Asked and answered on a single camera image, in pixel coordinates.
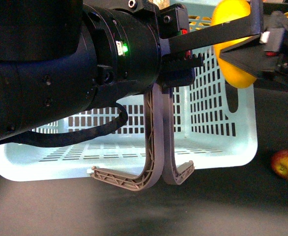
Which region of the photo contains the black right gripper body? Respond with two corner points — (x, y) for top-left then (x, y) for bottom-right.
(259, 11), (288, 91)

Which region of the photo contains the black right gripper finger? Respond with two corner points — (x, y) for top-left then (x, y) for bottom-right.
(219, 39), (280, 76)

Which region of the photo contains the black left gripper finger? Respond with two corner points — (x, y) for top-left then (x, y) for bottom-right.
(167, 0), (263, 53)
(161, 54), (203, 71)

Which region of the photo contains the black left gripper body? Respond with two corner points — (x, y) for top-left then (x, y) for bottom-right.
(128, 0), (196, 89)

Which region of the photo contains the yellow mango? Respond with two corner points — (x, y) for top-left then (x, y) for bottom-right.
(210, 0), (257, 89)

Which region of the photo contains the brown basket handle front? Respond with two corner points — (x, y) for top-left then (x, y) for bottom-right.
(91, 84), (164, 192)

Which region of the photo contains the light blue plastic basket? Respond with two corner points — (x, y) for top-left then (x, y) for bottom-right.
(0, 1), (257, 181)

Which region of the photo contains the dark brown basket handle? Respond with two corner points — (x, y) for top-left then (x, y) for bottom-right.
(162, 88), (195, 185)

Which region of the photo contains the red apple on table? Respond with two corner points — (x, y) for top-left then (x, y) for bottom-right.
(271, 149), (288, 180)

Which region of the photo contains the black braided cable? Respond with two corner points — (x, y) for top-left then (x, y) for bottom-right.
(21, 102), (129, 148)

